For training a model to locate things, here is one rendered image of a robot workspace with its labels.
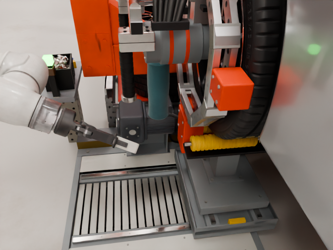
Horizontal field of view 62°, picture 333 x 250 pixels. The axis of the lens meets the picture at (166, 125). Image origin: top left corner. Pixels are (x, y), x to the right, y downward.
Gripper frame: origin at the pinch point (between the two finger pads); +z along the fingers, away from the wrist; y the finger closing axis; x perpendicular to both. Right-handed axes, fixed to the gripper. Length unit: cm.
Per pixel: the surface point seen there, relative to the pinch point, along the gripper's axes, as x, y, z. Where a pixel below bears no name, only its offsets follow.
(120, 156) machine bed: -13, -75, 20
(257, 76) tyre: 27.2, 26.5, 15.7
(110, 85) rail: 23, -83, 1
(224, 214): -15, -20, 58
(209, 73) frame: 25.3, 17.5, 8.2
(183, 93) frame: 25.3, -20.7, 19.5
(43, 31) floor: 74, -305, -67
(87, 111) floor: 4, -135, 1
